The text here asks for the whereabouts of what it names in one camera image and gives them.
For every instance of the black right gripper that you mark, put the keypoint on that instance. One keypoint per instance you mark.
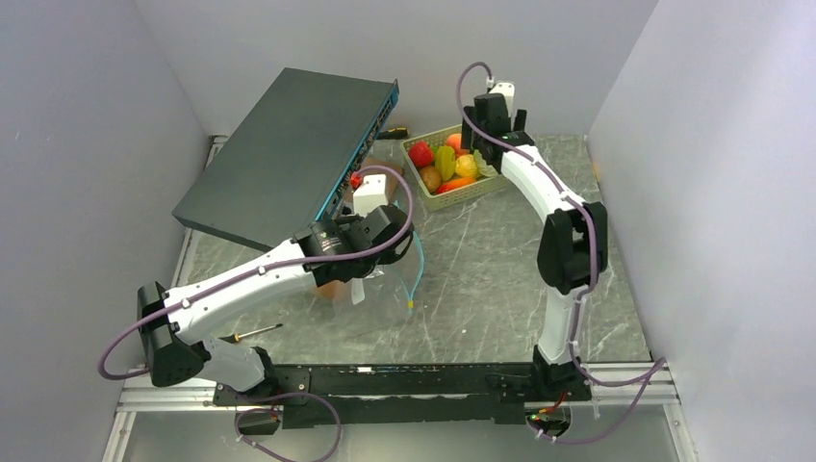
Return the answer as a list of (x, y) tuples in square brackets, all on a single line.
[(467, 136)]

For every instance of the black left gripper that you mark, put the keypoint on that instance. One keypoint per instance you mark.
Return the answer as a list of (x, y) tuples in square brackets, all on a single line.
[(388, 257)]

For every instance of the green toy cabbage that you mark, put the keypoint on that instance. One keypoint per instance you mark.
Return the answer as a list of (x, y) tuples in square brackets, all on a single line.
[(483, 167)]

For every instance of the yellow toy apple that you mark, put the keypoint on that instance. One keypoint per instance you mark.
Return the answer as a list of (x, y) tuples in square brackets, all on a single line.
[(466, 167)]

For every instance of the yellow-green toy starfruit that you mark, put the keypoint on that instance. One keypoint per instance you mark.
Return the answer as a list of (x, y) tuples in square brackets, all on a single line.
[(445, 162)]

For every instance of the clear zip top bag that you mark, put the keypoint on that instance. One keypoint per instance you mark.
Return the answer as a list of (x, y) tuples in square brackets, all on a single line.
[(384, 298)]

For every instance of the orange toy carrot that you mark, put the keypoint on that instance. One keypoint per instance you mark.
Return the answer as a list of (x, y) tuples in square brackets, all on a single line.
[(455, 184)]

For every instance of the red toy strawberry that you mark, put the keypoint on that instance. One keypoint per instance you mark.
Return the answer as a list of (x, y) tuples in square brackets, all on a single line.
[(421, 154)]

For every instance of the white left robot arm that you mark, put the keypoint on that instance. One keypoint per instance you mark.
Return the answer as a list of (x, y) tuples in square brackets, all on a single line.
[(177, 326)]

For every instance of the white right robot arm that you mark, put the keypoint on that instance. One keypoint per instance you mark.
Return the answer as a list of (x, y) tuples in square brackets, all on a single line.
[(573, 249)]

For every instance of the pink toy peach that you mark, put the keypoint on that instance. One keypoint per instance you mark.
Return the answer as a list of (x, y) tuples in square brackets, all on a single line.
[(454, 141)]

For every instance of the wooden board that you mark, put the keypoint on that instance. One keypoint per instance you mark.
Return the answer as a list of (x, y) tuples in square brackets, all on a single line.
[(354, 290)]

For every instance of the brown toy potato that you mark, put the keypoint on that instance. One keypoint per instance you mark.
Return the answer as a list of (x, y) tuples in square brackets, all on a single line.
[(432, 178)]

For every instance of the pale green plastic basket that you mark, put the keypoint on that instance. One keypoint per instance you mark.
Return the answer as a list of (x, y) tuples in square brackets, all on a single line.
[(433, 201)]

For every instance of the black yellow screwdriver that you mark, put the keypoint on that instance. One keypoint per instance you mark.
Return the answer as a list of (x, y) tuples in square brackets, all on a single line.
[(236, 338)]

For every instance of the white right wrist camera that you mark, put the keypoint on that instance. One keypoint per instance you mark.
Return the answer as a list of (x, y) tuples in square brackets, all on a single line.
[(503, 92)]

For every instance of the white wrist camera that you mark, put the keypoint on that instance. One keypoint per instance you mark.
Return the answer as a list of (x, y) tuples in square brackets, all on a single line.
[(369, 192), (503, 92)]

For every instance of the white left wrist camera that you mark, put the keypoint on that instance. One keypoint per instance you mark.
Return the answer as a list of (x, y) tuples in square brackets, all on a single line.
[(369, 192)]

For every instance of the dark grey network switch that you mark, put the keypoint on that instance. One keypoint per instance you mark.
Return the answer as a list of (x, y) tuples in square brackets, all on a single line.
[(290, 160)]

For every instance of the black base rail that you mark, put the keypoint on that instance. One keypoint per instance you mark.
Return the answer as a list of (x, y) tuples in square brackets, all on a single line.
[(503, 393)]

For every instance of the aluminium frame rail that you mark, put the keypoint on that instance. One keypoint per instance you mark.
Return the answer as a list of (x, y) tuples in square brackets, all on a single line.
[(612, 385)]

